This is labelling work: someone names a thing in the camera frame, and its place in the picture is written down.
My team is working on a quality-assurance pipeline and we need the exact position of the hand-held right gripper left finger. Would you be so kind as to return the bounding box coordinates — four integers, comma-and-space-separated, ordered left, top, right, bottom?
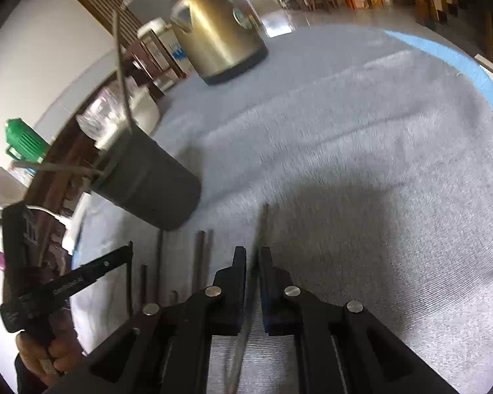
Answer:
45, 246, 247, 394

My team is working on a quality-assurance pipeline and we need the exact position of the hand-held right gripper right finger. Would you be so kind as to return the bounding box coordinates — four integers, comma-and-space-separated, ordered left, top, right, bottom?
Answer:
259, 247, 457, 394

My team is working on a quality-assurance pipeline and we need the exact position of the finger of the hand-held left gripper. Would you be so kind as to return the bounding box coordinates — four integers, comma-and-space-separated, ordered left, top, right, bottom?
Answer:
41, 245, 133, 309

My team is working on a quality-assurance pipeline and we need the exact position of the dark metal chopstick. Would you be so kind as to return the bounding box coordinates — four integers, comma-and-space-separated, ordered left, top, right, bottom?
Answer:
125, 250, 133, 317
226, 203, 270, 394
113, 9, 134, 133
12, 162, 103, 174

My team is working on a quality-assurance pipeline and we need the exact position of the dark grey chopstick holder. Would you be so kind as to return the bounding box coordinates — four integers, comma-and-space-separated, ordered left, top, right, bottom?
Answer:
89, 126, 203, 231

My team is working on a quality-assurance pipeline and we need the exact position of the person's left hand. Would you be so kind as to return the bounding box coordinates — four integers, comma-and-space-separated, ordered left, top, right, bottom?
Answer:
15, 327, 83, 383

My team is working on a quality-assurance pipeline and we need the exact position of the green thermos flask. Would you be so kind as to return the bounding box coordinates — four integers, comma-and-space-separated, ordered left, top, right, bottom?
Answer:
5, 118, 52, 163

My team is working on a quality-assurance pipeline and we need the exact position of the plastic-wrapped glass jar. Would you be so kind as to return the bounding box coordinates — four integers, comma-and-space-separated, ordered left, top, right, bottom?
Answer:
76, 80, 140, 149

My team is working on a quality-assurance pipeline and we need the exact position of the grey tablecloth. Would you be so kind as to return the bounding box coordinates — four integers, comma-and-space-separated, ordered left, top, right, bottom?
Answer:
72, 25, 493, 394

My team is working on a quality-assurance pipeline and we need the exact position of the white ceramic bowl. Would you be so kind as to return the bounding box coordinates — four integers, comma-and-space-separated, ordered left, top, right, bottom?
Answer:
123, 89, 162, 137

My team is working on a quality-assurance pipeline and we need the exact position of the golden electric kettle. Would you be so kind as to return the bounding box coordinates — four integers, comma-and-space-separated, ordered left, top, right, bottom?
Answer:
170, 0, 269, 87

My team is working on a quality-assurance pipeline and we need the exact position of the brown slatted door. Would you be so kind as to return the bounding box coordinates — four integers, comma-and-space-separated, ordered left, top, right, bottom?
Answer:
66, 0, 145, 47

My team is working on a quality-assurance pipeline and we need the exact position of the blue table cover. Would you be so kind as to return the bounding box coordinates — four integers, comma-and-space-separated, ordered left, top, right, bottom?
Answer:
384, 30, 493, 132

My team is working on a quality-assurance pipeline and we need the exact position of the white power cable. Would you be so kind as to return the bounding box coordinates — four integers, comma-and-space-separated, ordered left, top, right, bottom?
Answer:
25, 204, 75, 230

